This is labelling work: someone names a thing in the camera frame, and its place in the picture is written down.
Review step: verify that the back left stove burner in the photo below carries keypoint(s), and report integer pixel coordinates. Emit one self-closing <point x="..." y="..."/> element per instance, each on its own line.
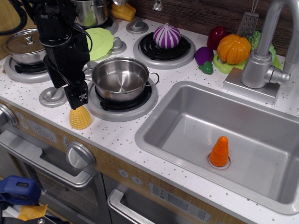
<point x="111" y="24"/>

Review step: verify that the silver toy faucet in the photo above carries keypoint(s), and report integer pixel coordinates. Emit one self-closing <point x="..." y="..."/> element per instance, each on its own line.
<point x="259" y="79"/>

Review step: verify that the purple white toy onion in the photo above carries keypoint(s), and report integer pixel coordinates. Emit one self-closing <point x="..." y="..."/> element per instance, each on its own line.
<point x="167" y="36"/>

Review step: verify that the silver oven dial left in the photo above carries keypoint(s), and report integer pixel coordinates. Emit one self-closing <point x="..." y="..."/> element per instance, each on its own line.
<point x="6" y="116"/>

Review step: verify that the green toy lettuce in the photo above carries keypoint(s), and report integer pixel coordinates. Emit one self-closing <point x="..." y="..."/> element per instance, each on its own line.
<point x="254" y="41"/>

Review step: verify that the front left stove burner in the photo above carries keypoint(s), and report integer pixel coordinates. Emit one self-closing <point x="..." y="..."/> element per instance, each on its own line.
<point x="23" y="74"/>

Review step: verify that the silver oven dial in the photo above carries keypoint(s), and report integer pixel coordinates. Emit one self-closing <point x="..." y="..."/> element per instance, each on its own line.
<point x="6" y="116"/>
<point x="78" y="156"/>

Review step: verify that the orange toy carrot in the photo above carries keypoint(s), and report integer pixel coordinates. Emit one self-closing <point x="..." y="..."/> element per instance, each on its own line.
<point x="219" y="155"/>

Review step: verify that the grey toy sink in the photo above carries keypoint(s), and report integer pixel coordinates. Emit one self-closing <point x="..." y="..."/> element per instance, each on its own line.
<point x="245" y="147"/>

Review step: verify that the stove burner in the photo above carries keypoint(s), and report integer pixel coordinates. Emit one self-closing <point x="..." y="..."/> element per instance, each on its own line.
<point x="121" y="112"/>
<point x="111" y="24"/>
<point x="23" y="74"/>
<point x="147" y="51"/>

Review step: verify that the silver oven door handle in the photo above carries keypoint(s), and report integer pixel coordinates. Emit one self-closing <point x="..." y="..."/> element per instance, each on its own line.
<point x="32" y="156"/>

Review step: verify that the yellow cloth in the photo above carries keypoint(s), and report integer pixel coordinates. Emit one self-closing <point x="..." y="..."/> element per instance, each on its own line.
<point x="29" y="212"/>

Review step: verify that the blue clamp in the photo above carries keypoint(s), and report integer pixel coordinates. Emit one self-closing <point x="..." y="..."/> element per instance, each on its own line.
<point x="18" y="190"/>

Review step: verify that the back right stove burner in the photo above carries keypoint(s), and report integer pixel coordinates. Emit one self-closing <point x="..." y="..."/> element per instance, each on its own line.
<point x="147" y="51"/>

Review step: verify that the yellow toy bell pepper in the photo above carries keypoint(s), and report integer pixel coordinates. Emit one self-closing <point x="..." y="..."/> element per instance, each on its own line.
<point x="125" y="12"/>

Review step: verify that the steel pot at back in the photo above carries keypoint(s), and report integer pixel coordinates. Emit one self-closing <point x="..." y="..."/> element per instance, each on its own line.
<point x="91" y="13"/>

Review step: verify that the grey stove knob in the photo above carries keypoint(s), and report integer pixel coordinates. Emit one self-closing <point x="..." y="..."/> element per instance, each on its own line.
<point x="137" y="26"/>
<point x="119" y="46"/>
<point x="52" y="97"/>

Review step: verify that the steel pot with lid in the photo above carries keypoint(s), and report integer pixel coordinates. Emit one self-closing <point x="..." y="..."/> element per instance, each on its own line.
<point x="24" y="47"/>

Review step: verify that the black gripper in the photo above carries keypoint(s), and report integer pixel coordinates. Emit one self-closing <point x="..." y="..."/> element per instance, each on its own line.
<point x="64" y="61"/>

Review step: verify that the dark red toy pepper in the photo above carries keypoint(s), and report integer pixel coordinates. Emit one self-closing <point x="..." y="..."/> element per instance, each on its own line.
<point x="215" y="36"/>

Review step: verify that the light green toy dish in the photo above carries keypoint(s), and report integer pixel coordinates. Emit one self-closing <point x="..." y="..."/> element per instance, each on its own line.
<point x="226" y="68"/>

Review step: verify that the front right stove burner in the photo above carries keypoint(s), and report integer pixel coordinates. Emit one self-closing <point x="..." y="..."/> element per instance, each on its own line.
<point x="121" y="112"/>

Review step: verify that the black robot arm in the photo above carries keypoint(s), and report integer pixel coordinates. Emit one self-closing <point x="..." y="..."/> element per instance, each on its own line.
<point x="56" y="15"/>

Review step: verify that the grey stove knob middle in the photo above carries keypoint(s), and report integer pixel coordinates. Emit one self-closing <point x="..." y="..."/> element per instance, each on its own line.
<point x="119" y="46"/>

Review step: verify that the grey toy spatula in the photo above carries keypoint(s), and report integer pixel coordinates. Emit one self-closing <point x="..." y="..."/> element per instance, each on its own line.
<point x="249" y="21"/>

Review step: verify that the yellow toy corn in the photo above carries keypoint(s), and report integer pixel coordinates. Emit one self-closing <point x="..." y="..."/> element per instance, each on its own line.
<point x="80" y="118"/>

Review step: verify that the grey stove knob front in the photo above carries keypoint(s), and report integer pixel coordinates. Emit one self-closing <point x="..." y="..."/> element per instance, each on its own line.
<point x="52" y="97"/>

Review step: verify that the orange toy pumpkin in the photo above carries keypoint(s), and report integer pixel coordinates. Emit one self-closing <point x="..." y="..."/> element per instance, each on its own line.
<point x="234" y="49"/>

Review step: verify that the silver dishwasher door handle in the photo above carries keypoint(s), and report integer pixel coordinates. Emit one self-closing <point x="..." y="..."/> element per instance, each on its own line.
<point x="132" y="208"/>

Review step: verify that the steel pan with handles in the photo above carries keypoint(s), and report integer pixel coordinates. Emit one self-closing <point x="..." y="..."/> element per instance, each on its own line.
<point x="120" y="79"/>

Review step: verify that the purple toy eggplant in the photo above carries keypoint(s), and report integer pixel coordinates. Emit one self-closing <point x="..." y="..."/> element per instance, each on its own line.
<point x="204" y="57"/>

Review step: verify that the grey stove knob back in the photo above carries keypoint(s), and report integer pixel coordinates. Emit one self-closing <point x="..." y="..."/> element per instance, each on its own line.
<point x="137" y="26"/>

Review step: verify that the green plastic plate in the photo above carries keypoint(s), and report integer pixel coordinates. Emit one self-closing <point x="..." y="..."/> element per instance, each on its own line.
<point x="102" y="42"/>

